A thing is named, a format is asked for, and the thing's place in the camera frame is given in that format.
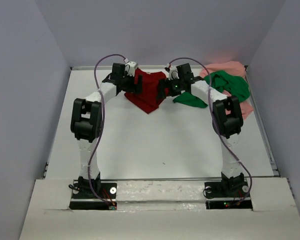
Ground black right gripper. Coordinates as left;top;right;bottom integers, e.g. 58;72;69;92
155;76;184;99

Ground red t-shirt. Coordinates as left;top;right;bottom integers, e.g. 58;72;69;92
124;68;166;114

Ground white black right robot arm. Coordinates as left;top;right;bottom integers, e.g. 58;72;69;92
157;63;250;200

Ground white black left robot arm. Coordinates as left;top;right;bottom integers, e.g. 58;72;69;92
70;61;143;198

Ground green t-shirt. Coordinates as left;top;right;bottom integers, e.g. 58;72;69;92
173;70;251;109

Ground pink t-shirt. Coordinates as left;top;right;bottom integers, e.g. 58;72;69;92
199;61;253;120

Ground white front cover board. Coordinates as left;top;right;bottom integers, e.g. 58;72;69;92
20;177;300;240

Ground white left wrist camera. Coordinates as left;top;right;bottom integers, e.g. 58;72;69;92
124;59;139;77

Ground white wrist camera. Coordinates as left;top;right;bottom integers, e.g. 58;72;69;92
124;59;139;77
164;63;178;81

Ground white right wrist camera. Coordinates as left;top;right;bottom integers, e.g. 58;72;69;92
164;63;178;81

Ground aluminium right table rail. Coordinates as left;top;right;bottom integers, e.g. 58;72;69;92
244;66;281;177

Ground aluminium table rail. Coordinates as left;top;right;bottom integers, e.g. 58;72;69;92
244;66;281;177
41;161;49;180

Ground aluminium left table rail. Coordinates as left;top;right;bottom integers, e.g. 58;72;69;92
41;161;49;180

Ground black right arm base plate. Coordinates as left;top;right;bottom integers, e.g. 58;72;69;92
202;181;253;210

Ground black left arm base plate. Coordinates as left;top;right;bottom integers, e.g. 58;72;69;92
69;181;118;210

